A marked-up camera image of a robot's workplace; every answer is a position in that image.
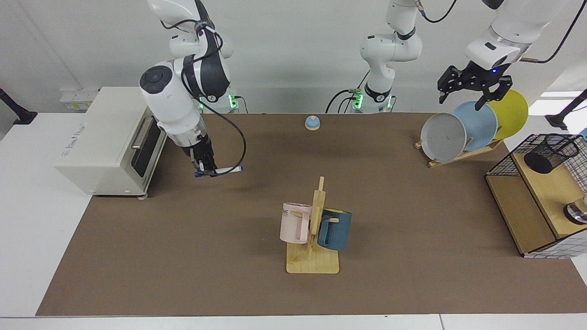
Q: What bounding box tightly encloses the white wall power strip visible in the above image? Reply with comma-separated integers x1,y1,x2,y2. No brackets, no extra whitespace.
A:
60,88,99,110

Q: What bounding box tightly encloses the black stand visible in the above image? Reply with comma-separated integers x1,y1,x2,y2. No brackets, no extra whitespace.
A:
0,87,38,125
545,89,587,131

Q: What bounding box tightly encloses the blue capped white marker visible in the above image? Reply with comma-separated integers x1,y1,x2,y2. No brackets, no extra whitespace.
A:
195,166,243,178

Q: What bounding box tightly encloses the pink cup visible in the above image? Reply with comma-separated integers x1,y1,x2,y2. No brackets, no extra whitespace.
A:
280,203,313,244

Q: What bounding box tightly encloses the light blue plate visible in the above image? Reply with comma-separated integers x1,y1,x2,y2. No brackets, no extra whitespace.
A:
452,101,498,152

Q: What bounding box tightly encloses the brown table cloth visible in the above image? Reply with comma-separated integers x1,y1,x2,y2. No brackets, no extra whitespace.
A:
36,112,587,317

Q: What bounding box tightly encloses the wooden plate rack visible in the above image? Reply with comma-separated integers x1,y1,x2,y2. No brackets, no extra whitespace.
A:
415,137,503,168

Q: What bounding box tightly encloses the black mesh pen holder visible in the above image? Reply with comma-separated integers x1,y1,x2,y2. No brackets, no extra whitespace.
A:
524,134,581,175

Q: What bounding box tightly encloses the black base cable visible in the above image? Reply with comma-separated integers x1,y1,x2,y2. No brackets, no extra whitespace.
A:
326,69,370,114

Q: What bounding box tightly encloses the pale toaster oven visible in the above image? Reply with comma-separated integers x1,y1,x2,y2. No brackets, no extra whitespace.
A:
54,87,168,200

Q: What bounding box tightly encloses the wire basket with wooden floor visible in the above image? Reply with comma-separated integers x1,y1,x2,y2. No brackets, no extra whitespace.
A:
485,133,587,259

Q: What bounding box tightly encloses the yellow plate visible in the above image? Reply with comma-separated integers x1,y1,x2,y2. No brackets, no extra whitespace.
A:
487,89,529,140

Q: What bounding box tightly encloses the grey plate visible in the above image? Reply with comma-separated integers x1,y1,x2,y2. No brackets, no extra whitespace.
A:
421,113,467,163

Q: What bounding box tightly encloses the dark teal cup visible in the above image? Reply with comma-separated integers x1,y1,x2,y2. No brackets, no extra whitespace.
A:
317,209,353,251

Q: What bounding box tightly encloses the wooden cup stand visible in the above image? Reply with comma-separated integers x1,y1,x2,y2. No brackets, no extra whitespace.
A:
287,176,340,275

